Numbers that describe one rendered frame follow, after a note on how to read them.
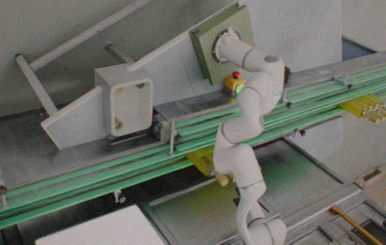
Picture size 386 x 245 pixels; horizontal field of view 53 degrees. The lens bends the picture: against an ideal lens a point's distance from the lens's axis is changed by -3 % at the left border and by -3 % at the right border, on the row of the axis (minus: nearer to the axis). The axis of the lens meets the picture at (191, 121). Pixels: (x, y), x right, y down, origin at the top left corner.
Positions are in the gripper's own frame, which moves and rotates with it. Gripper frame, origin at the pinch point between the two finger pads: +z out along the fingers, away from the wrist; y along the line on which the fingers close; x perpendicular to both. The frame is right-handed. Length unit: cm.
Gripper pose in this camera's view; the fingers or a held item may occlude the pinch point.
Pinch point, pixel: (239, 196)
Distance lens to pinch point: 151.4
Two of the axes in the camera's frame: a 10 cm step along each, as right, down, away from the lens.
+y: 0.9, -8.4, -5.3
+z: -3.1, -5.3, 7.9
